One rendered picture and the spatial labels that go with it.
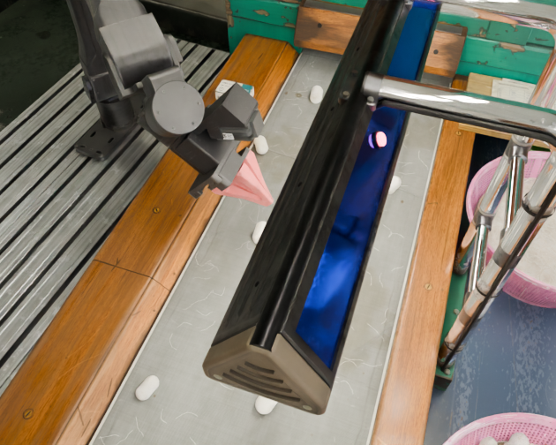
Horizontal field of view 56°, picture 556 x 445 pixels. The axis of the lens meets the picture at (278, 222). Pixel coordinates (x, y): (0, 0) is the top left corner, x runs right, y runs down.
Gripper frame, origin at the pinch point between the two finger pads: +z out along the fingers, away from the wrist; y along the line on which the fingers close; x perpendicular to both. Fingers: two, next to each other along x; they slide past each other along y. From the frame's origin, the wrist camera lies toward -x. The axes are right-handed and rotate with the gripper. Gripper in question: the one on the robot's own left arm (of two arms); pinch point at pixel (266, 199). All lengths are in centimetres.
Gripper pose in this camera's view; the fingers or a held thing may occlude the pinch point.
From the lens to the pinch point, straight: 72.0
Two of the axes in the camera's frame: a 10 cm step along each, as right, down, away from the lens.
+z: 7.2, 5.9, 3.6
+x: -6.1, 3.1, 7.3
